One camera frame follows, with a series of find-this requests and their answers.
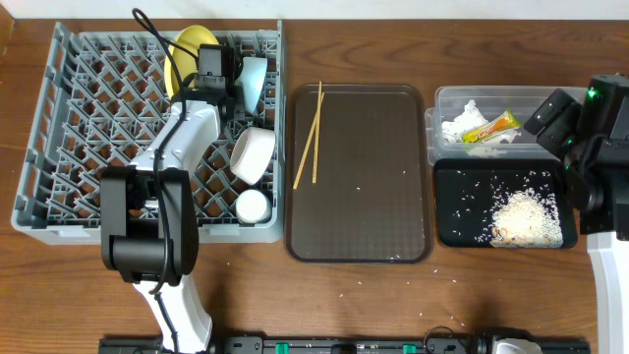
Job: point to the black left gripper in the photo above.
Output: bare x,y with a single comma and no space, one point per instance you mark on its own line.
235,109

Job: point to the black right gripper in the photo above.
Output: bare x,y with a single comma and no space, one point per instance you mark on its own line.
550,137

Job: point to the light blue bowl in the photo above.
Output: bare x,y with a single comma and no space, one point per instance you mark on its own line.
251,81

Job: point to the yellow plate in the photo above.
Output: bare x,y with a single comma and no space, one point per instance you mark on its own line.
190,38

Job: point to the green orange snack wrapper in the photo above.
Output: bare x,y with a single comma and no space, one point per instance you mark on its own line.
503,123

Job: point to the white tissue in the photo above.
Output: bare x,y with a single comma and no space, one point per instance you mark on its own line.
470,118

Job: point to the white pink bowl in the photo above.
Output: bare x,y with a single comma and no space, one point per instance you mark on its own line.
252,153

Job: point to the wooden chopstick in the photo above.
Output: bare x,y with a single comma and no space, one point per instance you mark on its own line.
308,142
317,133

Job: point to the small white green cup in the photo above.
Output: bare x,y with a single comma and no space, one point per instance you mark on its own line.
253,207

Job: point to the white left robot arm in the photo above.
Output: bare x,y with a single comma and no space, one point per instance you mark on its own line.
149,226

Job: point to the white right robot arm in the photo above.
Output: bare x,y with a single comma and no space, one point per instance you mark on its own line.
590,138

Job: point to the clear plastic waste bin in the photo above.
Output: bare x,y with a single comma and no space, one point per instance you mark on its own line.
491,101

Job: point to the pile of rice waste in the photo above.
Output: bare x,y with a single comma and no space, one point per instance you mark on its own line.
525,219

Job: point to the black waste bin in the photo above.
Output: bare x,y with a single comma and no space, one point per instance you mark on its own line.
467,188

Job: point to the grey dishwasher rack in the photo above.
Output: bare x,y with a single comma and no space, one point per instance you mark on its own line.
102,101

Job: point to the dark brown serving tray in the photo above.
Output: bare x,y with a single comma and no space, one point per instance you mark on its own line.
371,202

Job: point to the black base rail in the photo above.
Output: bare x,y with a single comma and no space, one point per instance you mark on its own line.
489,342

